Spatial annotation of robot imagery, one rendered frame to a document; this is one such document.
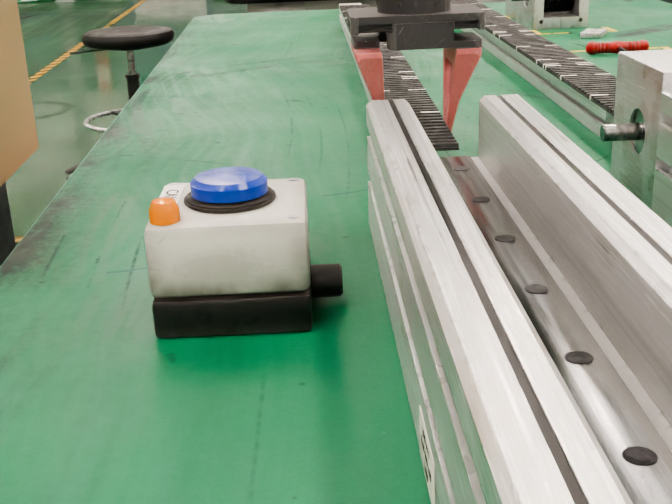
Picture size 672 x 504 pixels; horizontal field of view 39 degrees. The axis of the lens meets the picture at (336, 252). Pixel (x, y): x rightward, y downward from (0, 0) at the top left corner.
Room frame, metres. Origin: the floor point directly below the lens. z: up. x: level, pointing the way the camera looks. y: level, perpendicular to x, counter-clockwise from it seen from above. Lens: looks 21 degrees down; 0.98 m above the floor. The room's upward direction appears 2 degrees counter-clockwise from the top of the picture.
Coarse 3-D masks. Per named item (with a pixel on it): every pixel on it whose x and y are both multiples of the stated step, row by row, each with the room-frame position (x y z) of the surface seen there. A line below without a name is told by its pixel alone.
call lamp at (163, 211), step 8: (152, 200) 0.44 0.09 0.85; (160, 200) 0.44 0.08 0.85; (168, 200) 0.44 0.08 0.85; (152, 208) 0.43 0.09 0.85; (160, 208) 0.43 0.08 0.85; (168, 208) 0.43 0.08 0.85; (176, 208) 0.44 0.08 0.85; (152, 216) 0.43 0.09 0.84; (160, 216) 0.43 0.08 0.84; (168, 216) 0.43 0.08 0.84; (176, 216) 0.43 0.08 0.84; (152, 224) 0.43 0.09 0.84; (160, 224) 0.43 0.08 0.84; (168, 224) 0.43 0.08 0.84
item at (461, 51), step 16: (400, 32) 0.71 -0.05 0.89; (416, 32) 0.72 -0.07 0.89; (432, 32) 0.72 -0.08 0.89; (448, 32) 0.72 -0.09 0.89; (464, 32) 0.76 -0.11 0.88; (400, 48) 0.72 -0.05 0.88; (416, 48) 0.72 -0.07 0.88; (432, 48) 0.72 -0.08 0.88; (448, 48) 0.75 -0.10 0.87; (464, 48) 0.72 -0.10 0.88; (480, 48) 0.72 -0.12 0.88; (448, 64) 0.77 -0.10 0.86; (464, 64) 0.72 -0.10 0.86; (448, 80) 0.76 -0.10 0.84; (464, 80) 0.72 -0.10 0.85; (448, 96) 0.74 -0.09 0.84; (448, 112) 0.74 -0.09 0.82
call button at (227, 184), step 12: (216, 168) 0.48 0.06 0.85; (228, 168) 0.48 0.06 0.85; (240, 168) 0.48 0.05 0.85; (252, 168) 0.48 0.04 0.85; (192, 180) 0.47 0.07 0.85; (204, 180) 0.46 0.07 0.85; (216, 180) 0.46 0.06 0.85; (228, 180) 0.46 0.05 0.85; (240, 180) 0.46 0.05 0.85; (252, 180) 0.46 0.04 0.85; (264, 180) 0.46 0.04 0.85; (192, 192) 0.46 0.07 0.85; (204, 192) 0.45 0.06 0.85; (216, 192) 0.45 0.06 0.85; (228, 192) 0.45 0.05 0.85; (240, 192) 0.45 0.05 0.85; (252, 192) 0.45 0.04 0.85; (264, 192) 0.46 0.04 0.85
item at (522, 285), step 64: (384, 128) 0.51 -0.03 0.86; (512, 128) 0.50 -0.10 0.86; (384, 192) 0.47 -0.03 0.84; (448, 192) 0.39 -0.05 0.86; (512, 192) 0.49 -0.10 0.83; (576, 192) 0.38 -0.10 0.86; (384, 256) 0.47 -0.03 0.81; (448, 256) 0.31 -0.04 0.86; (512, 256) 0.38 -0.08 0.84; (576, 256) 0.37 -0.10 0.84; (640, 256) 0.30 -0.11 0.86; (448, 320) 0.26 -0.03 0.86; (512, 320) 0.25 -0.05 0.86; (576, 320) 0.31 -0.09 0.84; (640, 320) 0.29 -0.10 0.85; (448, 384) 0.26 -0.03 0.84; (512, 384) 0.22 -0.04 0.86; (576, 384) 0.26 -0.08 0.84; (640, 384) 0.28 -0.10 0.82; (448, 448) 0.24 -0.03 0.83; (512, 448) 0.19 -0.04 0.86; (576, 448) 0.18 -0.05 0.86; (640, 448) 0.23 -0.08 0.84
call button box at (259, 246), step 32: (288, 192) 0.48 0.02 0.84; (192, 224) 0.43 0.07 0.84; (224, 224) 0.43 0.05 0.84; (256, 224) 0.43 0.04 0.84; (288, 224) 0.43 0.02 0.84; (160, 256) 0.43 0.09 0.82; (192, 256) 0.43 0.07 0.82; (224, 256) 0.43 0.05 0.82; (256, 256) 0.43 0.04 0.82; (288, 256) 0.43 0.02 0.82; (160, 288) 0.43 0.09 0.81; (192, 288) 0.43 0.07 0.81; (224, 288) 0.43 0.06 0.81; (256, 288) 0.43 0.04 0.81; (288, 288) 0.43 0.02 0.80; (320, 288) 0.46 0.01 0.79; (160, 320) 0.43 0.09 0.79; (192, 320) 0.43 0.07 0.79; (224, 320) 0.43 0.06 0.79; (256, 320) 0.43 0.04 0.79; (288, 320) 0.43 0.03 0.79
